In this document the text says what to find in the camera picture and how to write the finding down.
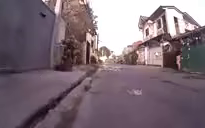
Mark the concrete kerb with gutter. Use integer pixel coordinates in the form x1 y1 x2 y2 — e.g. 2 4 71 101
16 66 99 128

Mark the grey asphalt road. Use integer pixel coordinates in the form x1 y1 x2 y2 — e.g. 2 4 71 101
34 63 205 128

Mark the distant tree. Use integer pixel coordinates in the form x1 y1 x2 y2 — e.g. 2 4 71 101
99 45 112 59

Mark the green metal fence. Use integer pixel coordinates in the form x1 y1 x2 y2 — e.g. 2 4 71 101
180 22 205 75

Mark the white two-storey house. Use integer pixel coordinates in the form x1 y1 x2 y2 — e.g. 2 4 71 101
136 5 201 68

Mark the grey concrete wall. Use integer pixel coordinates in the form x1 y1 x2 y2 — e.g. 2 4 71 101
0 0 57 74

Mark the grey concrete pavement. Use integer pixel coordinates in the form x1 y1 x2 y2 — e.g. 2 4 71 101
0 65 97 128

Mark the potted bush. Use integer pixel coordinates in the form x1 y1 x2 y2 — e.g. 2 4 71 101
55 35 82 72

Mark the ivy-covered building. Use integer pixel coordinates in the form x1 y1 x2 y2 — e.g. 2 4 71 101
44 0 100 66

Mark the pale litter scrap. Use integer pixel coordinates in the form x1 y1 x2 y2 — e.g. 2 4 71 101
127 88 143 97

